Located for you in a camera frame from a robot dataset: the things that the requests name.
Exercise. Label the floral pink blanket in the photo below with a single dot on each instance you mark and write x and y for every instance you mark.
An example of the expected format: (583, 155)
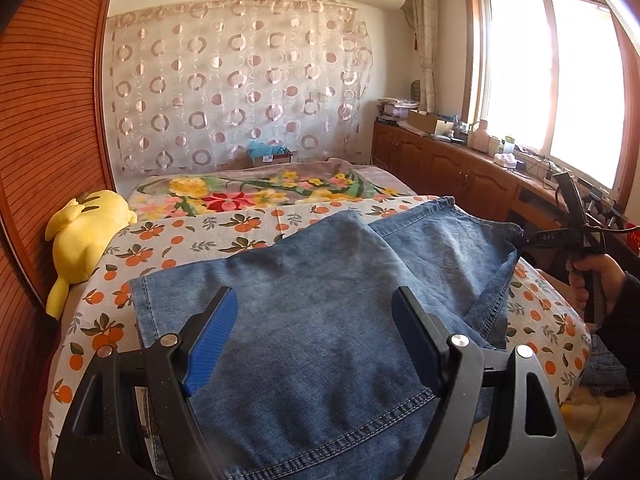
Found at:
(188, 195)

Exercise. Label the box with teal cloth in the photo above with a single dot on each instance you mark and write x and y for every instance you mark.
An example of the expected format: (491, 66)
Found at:
(262, 154)

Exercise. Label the wooden slatted wardrobe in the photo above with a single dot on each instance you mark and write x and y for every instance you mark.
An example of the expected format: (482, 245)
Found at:
(53, 148)

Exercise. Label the window with wooden frame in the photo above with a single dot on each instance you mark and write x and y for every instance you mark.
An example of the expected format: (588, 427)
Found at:
(561, 77)

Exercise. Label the long wooden sideboard cabinet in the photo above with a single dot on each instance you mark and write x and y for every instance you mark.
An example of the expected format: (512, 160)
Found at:
(479, 186)

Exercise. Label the blue denim jeans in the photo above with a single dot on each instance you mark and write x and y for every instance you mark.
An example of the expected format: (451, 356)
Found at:
(315, 381)

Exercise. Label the person right black sleeve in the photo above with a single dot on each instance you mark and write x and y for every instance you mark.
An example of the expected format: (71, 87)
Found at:
(620, 331)

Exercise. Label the person right hand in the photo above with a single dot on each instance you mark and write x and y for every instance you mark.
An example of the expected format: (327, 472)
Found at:
(612, 277)

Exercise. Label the orange print bed sheet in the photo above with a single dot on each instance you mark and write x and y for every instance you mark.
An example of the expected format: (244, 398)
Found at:
(100, 311)

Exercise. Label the yellow Pikachu plush toy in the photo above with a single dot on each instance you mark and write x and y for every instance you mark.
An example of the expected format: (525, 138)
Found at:
(80, 232)

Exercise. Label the cardboard box on cabinet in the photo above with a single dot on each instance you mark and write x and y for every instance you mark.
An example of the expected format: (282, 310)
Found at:
(428, 123)

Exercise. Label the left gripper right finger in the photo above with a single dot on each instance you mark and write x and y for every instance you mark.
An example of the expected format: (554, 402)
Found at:
(525, 438)

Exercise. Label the pink bottle on cabinet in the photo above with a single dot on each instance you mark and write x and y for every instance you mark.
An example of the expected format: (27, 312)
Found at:
(479, 136)

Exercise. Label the stack of books papers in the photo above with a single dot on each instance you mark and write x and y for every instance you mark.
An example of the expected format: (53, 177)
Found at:
(396, 109)

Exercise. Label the circle pattern sheer curtain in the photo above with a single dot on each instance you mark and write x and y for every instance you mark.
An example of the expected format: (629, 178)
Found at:
(196, 86)

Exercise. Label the beige window curtain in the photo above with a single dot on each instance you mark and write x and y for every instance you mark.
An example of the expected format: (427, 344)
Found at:
(425, 17)

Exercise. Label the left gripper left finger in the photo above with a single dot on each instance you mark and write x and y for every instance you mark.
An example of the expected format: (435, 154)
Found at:
(102, 434)

